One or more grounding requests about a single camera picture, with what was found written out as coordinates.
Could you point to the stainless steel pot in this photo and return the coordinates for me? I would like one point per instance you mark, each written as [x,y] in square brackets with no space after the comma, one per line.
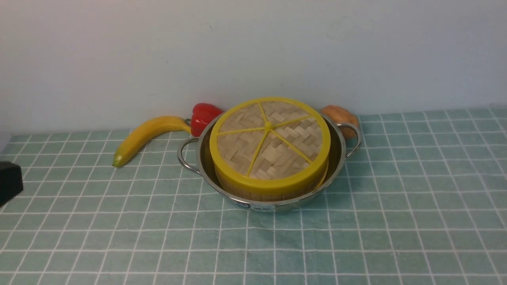
[206,169]

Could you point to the yellow bamboo steamer lid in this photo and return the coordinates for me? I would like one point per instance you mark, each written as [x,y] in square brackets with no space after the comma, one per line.
[274,136]

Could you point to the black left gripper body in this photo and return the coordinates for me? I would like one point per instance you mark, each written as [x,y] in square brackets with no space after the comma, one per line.
[11,181]

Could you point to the red bell pepper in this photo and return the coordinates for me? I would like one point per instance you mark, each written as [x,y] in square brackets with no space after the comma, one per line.
[202,115]

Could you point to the yellow banana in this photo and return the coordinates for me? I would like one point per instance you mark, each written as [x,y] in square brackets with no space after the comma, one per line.
[145,133]

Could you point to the yellow bamboo steamer basket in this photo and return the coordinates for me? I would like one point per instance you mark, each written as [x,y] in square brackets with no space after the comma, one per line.
[266,190]

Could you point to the brown potato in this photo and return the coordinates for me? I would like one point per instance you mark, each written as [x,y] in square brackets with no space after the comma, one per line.
[342,115]

